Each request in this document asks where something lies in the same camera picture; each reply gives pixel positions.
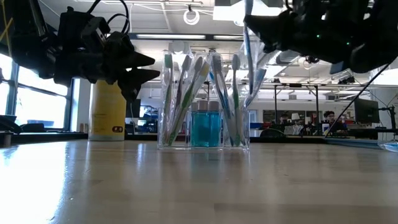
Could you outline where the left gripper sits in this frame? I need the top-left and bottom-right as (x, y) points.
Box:
(53, 6), (161, 103)

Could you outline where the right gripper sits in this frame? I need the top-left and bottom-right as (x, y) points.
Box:
(243, 0), (379, 65)

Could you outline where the dark background screen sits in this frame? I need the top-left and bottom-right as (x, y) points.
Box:
(125, 98), (142, 119)

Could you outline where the white pendant light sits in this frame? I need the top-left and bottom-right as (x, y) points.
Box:
(167, 42), (191, 63)

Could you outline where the long ceiling light bar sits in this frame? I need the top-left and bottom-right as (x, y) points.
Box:
(129, 32), (249, 42)

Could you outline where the yellow wipes canister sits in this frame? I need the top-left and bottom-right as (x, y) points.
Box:
(88, 80), (128, 142)

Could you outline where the clear acrylic organizer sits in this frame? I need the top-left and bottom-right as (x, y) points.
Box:
(157, 107), (251, 151)

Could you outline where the large window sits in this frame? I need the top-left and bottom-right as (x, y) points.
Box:
(0, 52), (74, 131)

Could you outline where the person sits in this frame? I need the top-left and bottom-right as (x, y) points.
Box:
(323, 110), (348, 134)

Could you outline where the black office chair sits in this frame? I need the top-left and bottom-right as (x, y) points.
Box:
(0, 114), (46, 134)

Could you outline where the black computer monitor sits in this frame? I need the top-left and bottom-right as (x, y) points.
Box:
(354, 98), (381, 124)

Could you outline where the silver ventilation duct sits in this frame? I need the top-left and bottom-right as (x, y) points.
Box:
(261, 49), (302, 78)

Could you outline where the black ceiling camera rig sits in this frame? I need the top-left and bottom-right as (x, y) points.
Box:
(303, 55), (321, 65)

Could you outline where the white cable coil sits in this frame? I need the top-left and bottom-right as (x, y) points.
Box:
(183, 9), (200, 26)

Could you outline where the black hanging cable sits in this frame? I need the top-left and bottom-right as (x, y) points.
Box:
(324, 62), (393, 138)

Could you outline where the yellow cable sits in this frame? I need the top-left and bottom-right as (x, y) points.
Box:
(0, 0), (15, 57)

